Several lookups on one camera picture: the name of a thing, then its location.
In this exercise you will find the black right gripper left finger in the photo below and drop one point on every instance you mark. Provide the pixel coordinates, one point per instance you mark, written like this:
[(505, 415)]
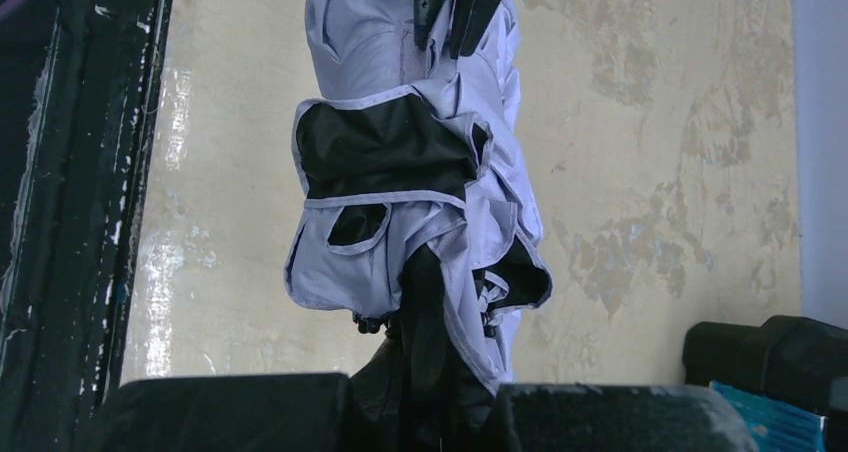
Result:
[(289, 412)]

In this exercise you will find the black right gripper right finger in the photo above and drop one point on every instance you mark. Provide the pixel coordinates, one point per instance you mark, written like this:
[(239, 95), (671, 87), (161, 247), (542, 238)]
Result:
[(583, 417)]

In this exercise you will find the lavender folding umbrella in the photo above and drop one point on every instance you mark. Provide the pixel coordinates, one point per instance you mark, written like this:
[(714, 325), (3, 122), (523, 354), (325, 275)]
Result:
[(419, 212)]

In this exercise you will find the black plastic toolbox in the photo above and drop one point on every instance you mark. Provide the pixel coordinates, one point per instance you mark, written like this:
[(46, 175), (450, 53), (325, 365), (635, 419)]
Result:
[(786, 378)]

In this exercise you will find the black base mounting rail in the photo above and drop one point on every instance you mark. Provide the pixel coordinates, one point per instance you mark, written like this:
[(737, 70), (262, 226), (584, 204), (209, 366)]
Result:
[(80, 91)]

